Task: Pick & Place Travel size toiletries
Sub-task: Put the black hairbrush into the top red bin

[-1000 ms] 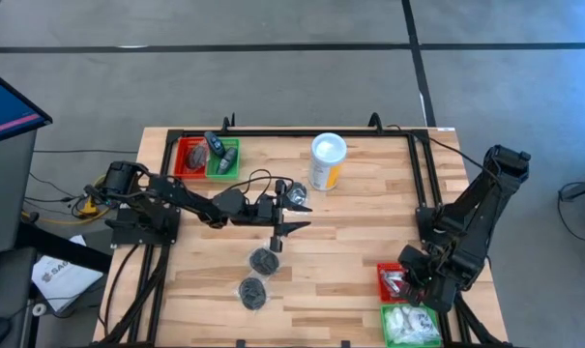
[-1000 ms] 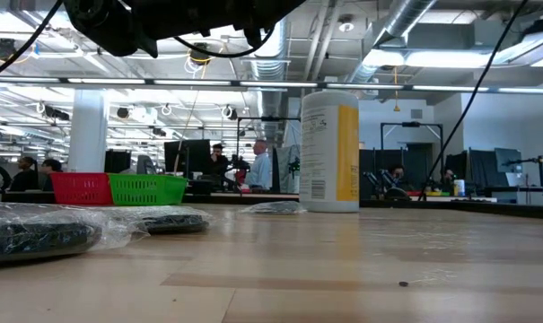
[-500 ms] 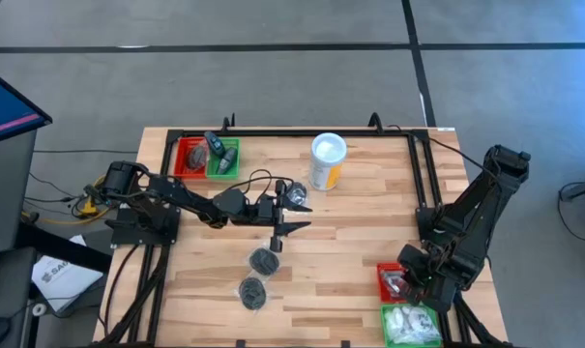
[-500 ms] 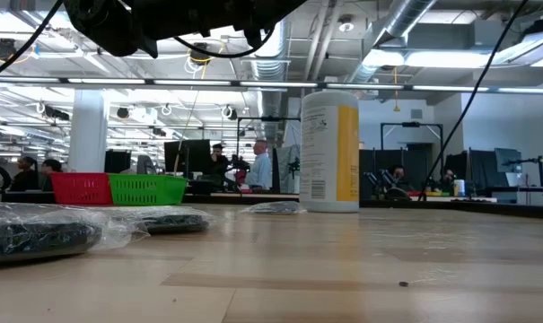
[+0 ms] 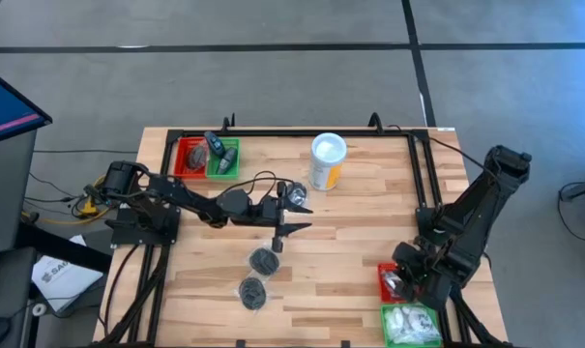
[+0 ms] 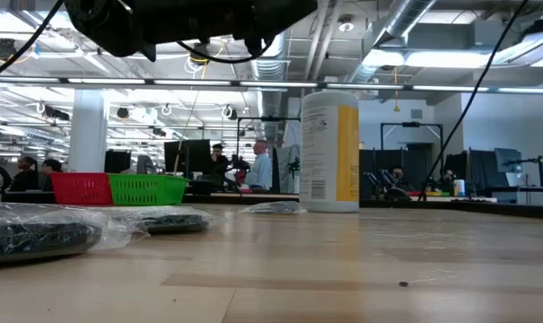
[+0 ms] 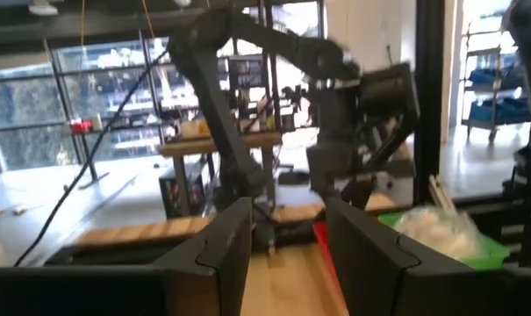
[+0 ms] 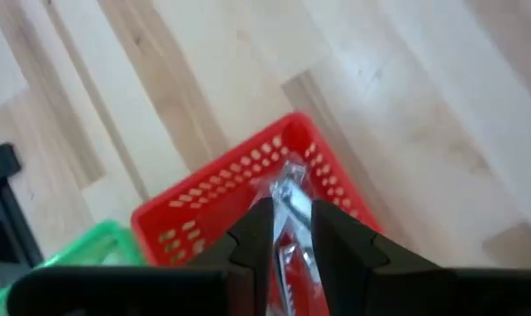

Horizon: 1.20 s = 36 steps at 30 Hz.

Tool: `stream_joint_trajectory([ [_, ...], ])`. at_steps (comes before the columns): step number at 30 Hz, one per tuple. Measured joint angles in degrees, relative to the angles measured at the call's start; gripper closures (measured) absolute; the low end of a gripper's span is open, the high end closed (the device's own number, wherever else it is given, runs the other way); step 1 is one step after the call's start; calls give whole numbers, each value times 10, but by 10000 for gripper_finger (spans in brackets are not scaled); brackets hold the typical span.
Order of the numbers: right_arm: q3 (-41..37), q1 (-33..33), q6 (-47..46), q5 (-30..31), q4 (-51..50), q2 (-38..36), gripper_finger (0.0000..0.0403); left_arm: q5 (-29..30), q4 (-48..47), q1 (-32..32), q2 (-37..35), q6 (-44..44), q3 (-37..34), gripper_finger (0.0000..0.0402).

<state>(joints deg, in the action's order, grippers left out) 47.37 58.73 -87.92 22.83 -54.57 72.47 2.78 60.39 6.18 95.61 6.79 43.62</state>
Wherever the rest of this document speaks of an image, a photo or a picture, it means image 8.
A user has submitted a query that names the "black aluminium rig frame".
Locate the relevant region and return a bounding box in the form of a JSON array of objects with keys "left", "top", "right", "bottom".
[{"left": 0, "top": 131, "right": 45, "bottom": 304}]

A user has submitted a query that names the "red plastic basket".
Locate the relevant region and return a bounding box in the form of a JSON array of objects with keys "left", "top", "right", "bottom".
[{"left": 131, "top": 111, "right": 384, "bottom": 316}]

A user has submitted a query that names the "small silver sachet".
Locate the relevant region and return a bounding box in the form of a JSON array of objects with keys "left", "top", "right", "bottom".
[{"left": 250, "top": 161, "right": 326, "bottom": 316}]

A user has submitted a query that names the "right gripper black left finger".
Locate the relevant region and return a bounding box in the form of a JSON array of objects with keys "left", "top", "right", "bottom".
[{"left": 5, "top": 196, "right": 276, "bottom": 316}]

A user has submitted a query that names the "green plastic basket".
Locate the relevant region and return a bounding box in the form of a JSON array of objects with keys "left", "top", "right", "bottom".
[{"left": 0, "top": 219, "right": 147, "bottom": 316}]

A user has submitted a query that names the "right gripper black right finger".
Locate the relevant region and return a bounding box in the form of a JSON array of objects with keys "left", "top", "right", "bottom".
[{"left": 310, "top": 199, "right": 531, "bottom": 316}]

